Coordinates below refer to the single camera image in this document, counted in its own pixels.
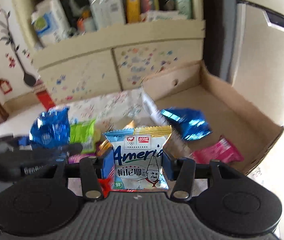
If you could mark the blue foil snack bag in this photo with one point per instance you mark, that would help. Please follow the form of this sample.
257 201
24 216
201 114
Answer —
189 123
51 129

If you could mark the purple noodle snack bag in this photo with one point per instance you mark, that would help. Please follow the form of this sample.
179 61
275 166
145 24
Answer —
76 158

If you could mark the white blue tissue box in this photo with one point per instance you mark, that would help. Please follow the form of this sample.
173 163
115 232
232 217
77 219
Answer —
50 22

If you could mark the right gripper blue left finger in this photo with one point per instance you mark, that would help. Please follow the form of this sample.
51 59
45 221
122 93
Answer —
92 169

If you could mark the orange yellow snack bag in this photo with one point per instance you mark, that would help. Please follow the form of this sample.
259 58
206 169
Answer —
122 124

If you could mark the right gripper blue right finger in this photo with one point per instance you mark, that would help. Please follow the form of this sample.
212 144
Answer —
182 172

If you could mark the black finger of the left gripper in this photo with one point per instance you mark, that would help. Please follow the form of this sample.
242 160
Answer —
40 157

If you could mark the pink snack packet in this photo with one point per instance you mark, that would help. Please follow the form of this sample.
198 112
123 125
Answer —
223 150

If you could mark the cardboard milk box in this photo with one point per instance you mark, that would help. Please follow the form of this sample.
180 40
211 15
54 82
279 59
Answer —
227 112

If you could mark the floral tablecloth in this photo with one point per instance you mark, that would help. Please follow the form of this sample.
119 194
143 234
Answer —
106 110

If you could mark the green snack packet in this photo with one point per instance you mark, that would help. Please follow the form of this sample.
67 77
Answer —
83 133

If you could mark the white refrigerator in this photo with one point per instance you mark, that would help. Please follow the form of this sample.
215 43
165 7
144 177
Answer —
256 67

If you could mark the yellow box on shelf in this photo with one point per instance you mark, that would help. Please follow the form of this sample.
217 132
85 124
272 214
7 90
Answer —
133 11

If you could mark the cream cabinet with stickers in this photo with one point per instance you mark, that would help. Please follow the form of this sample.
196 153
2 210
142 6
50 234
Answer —
112 59

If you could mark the white blue America snack packet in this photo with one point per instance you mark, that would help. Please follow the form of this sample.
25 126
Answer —
138 154

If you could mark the white paper box on shelf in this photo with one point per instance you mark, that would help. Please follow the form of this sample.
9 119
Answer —
107 12

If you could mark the green bottle on shelf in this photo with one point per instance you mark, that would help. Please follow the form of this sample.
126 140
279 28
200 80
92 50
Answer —
184 7

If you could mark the red crispy noodle snack bag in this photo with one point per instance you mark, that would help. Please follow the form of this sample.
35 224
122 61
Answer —
107 184

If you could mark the red gift box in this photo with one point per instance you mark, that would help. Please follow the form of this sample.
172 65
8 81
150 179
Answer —
41 92

